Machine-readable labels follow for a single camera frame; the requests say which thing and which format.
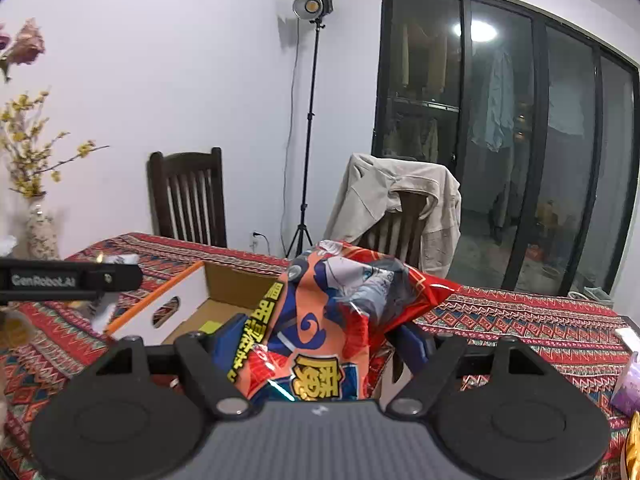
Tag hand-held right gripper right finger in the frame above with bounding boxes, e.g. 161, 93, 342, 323
384, 325, 543, 416

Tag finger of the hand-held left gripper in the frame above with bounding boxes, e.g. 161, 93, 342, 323
82, 262, 144, 295

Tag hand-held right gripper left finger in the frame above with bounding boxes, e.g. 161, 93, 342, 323
97, 314, 262, 418

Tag small white snack packet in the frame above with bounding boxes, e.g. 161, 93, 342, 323
90, 252, 141, 335

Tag orange cardboard box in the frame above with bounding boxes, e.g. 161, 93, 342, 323
104, 260, 401, 401

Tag red snack bag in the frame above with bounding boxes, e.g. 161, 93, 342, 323
227, 240, 462, 403

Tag floral ceramic vase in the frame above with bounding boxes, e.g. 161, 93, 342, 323
27, 200, 61, 261

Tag dark wooden chair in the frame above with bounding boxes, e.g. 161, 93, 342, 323
357, 191, 442, 275
148, 147, 228, 249

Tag red patterned tablecloth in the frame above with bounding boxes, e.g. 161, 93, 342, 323
0, 232, 637, 480

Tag yellow flower branches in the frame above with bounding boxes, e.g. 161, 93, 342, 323
0, 90, 111, 200

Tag beige jacket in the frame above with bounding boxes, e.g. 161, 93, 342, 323
324, 152, 462, 279

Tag white flat object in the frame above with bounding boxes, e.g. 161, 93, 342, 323
615, 327, 640, 352

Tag purple tissue pack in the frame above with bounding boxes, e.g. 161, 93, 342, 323
610, 351, 640, 418

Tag black light stand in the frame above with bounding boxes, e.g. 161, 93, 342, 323
285, 20, 322, 261

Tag yellow snack pile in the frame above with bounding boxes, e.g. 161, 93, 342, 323
622, 410, 640, 480

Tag pink artificial flowers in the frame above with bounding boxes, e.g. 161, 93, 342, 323
0, 17, 47, 83

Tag hanging light blue shirt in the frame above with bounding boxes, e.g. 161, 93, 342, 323
470, 45, 517, 154

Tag black sliding glass door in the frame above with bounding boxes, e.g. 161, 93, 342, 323
371, 0, 640, 297

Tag studio light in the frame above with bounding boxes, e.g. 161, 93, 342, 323
292, 0, 335, 24

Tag black power cable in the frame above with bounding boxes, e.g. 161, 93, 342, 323
279, 17, 302, 257

